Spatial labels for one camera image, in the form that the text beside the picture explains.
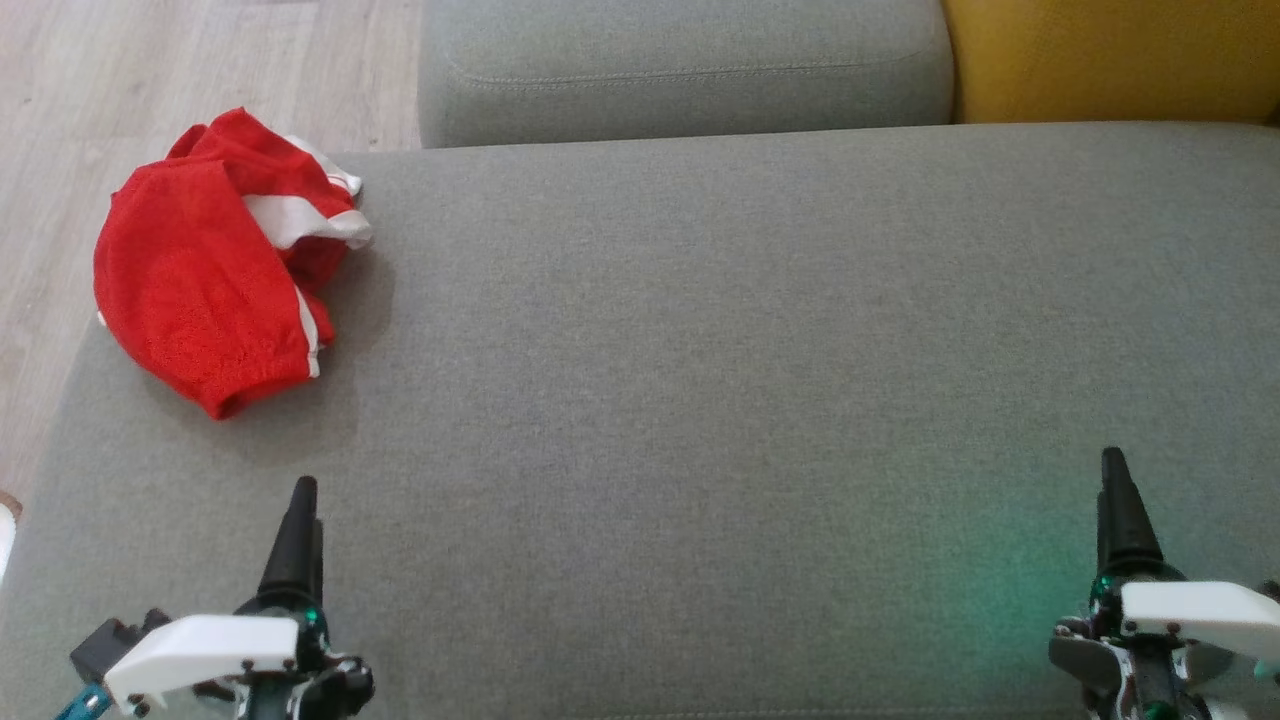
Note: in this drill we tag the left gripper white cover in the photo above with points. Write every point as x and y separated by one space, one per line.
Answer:
210 655

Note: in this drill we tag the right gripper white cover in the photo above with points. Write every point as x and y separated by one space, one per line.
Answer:
1200 615

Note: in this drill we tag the grey fabric sofa seat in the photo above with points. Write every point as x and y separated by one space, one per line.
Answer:
700 400

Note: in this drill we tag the grey sofa back cushion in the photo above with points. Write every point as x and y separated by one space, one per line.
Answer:
680 60

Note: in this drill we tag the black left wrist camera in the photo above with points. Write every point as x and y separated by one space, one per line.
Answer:
105 645

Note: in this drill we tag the red jersey with white trim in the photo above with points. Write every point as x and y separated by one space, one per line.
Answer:
180 280

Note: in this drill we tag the white round basket brown rim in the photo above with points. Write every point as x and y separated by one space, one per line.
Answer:
6 540

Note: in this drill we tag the mustard yellow sofa cushion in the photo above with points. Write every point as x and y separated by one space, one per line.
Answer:
1120 60

